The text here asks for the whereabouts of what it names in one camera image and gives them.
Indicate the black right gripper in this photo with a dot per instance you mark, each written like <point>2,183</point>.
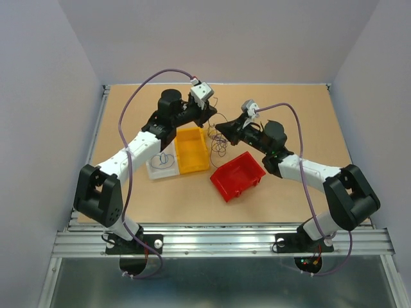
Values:
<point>233,129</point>

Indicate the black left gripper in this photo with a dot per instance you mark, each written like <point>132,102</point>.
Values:
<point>203,115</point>

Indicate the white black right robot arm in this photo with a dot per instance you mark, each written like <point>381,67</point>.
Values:
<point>349,196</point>

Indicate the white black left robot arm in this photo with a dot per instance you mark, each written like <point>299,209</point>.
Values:
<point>99,189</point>

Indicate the yellow plastic bin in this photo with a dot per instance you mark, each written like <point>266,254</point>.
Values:
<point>191,150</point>

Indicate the red plastic bin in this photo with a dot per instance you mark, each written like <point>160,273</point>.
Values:
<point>236,176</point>

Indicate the white plastic bin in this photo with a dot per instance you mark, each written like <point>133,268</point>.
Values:
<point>163,164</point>

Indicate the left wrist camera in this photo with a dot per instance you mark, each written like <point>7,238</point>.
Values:
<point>201,92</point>

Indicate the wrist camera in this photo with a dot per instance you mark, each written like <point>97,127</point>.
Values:
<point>249,108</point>
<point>201,92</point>

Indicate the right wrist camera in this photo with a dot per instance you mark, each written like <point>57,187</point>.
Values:
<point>249,108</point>

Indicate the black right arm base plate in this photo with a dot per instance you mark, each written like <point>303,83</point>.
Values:
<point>298,243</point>

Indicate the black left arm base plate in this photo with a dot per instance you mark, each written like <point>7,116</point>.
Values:
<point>118,246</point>

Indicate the aluminium frame rail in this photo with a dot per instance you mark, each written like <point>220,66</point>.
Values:
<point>187,210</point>

